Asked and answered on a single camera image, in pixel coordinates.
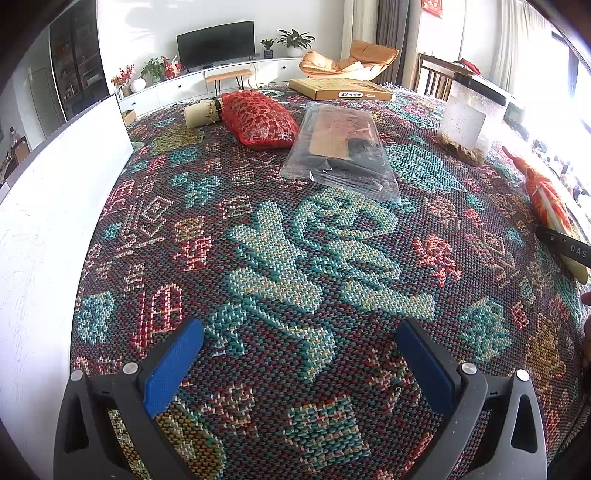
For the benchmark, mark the small cardboard box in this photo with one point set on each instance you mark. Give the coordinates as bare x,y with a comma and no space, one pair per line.
129,117

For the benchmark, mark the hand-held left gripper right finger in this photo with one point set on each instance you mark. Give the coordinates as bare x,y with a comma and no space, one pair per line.
427,369

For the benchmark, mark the white upright board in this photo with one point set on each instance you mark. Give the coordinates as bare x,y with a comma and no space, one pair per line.
51,221

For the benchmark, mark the orange yellow plush toy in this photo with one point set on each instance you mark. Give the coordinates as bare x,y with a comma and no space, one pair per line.
547,203

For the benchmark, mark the flat cardboard box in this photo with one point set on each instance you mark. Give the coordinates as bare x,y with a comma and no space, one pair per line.
341,88

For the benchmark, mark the clear bag with dark contents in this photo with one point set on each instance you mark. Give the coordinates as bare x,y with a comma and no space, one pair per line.
341,147

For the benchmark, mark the small green potted plant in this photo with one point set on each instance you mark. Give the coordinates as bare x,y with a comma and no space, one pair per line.
267,48

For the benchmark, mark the black television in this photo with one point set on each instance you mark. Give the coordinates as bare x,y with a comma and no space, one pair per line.
216,45

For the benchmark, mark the large green potted plant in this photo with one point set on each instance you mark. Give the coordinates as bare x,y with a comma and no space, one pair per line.
294,40

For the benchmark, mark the wooden stool with black legs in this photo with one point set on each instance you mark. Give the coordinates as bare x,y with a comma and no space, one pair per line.
228,76

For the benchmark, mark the red mesh bag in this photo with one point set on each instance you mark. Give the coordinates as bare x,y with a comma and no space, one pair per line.
261,120

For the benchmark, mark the wooden chair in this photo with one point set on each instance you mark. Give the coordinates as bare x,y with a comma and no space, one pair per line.
436,76

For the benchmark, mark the grey curtain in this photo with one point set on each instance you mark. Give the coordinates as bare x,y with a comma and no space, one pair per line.
397,27

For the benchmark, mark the red cloth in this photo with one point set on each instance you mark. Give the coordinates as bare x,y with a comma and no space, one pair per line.
468,66

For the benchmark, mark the orange lounge chair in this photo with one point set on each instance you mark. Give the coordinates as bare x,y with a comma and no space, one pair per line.
351,60

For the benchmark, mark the red flower bouquet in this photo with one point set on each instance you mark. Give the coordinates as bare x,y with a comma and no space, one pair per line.
122,78

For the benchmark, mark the dark glass bookcase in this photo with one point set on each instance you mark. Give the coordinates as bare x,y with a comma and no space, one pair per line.
76,60

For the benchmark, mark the leafy plant beside red decoration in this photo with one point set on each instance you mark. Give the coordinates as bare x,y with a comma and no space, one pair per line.
154,69

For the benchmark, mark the clear jar with black lid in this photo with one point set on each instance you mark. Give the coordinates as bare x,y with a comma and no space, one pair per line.
471,120

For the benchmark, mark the white low cabinet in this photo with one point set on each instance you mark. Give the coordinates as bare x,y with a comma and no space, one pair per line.
184,87

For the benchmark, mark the colourful woven blanket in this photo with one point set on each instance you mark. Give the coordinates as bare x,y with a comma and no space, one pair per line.
314,277

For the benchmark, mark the red wall hanging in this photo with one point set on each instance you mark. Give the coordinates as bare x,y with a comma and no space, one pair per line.
431,8

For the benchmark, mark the beige paper roll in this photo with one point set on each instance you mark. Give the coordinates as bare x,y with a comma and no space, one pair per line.
198,114

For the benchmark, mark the white round vase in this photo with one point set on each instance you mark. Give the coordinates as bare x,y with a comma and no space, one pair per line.
138,85

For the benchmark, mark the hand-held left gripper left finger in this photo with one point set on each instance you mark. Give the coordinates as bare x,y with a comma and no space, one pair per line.
171,367

